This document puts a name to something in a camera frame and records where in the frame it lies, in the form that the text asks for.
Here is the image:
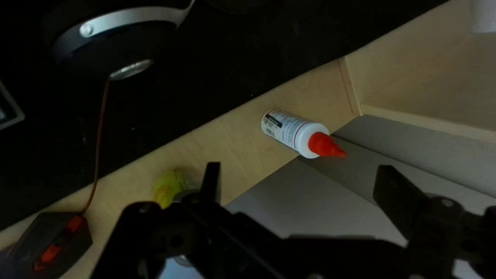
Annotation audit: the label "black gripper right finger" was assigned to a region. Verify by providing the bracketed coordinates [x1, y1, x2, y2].
[373, 165, 430, 242]

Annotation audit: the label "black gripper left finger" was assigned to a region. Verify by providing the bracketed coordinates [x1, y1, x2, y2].
[199, 162, 221, 202]

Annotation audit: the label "grey mechanical keyboard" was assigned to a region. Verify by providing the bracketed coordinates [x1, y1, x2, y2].
[0, 81, 24, 131]

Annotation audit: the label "white bottle red cap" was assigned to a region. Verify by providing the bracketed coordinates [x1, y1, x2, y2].
[260, 110, 345, 160]

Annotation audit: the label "black red computer mouse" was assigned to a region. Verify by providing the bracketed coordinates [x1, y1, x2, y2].
[0, 213, 92, 279]

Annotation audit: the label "black silver headphones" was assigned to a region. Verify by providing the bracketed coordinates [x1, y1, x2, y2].
[41, 0, 196, 81]

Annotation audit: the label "red mouse cable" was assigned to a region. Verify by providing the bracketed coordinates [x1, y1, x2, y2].
[81, 76, 112, 216]

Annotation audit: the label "black desk mat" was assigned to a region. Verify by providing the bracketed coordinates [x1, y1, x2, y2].
[0, 0, 446, 228]

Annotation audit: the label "yellow soda can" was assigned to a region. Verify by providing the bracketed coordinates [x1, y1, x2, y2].
[151, 168, 199, 210]

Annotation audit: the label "wooden shelf unit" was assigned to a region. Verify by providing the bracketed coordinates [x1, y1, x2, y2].
[337, 0, 496, 146]

